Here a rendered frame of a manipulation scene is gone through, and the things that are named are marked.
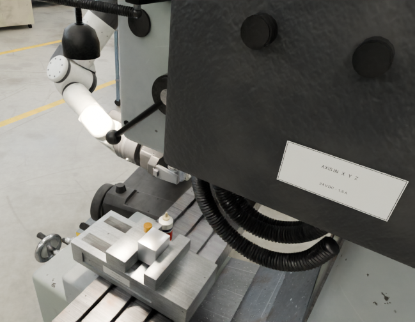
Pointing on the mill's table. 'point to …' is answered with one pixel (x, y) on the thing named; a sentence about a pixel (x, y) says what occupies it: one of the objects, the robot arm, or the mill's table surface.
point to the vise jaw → (128, 246)
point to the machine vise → (187, 308)
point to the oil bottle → (167, 224)
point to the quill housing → (143, 69)
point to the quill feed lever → (160, 92)
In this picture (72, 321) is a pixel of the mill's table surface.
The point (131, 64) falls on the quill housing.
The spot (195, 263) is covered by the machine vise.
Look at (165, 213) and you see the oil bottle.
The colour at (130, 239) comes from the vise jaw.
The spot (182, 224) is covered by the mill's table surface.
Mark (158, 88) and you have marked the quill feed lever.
